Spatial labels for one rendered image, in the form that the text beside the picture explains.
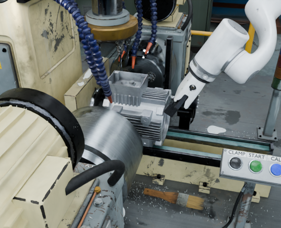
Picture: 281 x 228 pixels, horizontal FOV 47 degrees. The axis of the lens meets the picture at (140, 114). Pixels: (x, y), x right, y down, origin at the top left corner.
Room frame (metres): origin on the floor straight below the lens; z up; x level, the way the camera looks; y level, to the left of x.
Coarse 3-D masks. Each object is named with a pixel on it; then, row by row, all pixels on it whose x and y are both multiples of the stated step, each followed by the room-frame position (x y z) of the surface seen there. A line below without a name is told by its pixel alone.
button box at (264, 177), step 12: (228, 156) 0.65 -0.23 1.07; (240, 156) 0.65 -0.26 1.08; (252, 156) 0.65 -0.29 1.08; (264, 156) 0.64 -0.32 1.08; (228, 168) 0.63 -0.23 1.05; (240, 168) 0.62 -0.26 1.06; (264, 168) 0.62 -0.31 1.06; (240, 180) 0.63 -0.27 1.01; (252, 180) 0.61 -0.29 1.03; (264, 180) 0.59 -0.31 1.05; (276, 180) 0.59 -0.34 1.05
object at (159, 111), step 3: (105, 99) 0.92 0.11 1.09; (105, 102) 0.91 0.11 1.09; (108, 102) 0.91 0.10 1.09; (102, 105) 0.90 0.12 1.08; (105, 105) 0.90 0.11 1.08; (108, 105) 0.90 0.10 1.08; (159, 108) 0.87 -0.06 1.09; (162, 108) 0.86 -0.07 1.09; (156, 111) 0.86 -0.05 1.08; (159, 111) 0.86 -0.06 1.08; (162, 111) 0.86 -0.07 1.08; (156, 114) 0.86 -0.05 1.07; (159, 114) 0.85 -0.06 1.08; (162, 114) 0.85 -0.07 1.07; (168, 126) 0.98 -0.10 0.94; (156, 141) 0.86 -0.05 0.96; (162, 141) 0.87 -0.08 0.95; (156, 144) 0.85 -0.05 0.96; (159, 144) 0.85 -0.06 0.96
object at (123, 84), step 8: (120, 72) 1.02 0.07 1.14; (128, 72) 1.01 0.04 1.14; (112, 80) 0.99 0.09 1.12; (120, 80) 1.01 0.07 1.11; (128, 80) 1.01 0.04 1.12; (136, 80) 1.00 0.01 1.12; (144, 80) 0.95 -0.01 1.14; (112, 88) 0.92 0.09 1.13; (120, 88) 0.91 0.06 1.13; (128, 88) 0.91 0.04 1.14; (136, 88) 0.90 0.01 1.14; (144, 88) 0.95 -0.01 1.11; (112, 96) 0.92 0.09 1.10; (120, 96) 0.92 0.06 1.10; (128, 96) 0.91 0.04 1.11; (136, 96) 0.90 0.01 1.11; (136, 104) 0.90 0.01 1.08
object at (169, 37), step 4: (168, 36) 1.07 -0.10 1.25; (172, 36) 1.07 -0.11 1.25; (168, 40) 1.05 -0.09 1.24; (172, 40) 1.06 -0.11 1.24; (164, 44) 1.06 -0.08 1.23; (168, 44) 1.05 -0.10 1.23; (172, 44) 1.06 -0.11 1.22; (168, 48) 1.05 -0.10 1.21; (172, 48) 1.07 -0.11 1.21; (168, 52) 1.05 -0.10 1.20; (168, 56) 1.05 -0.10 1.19; (168, 60) 1.05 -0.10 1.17; (168, 64) 1.05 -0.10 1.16; (168, 68) 1.05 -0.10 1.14; (168, 72) 1.05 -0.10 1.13; (168, 76) 1.05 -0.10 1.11; (164, 80) 1.05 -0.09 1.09; (168, 80) 1.05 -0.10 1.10; (164, 84) 1.05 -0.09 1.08; (168, 84) 1.05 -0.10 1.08; (164, 88) 1.05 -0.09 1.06; (168, 88) 1.05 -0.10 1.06
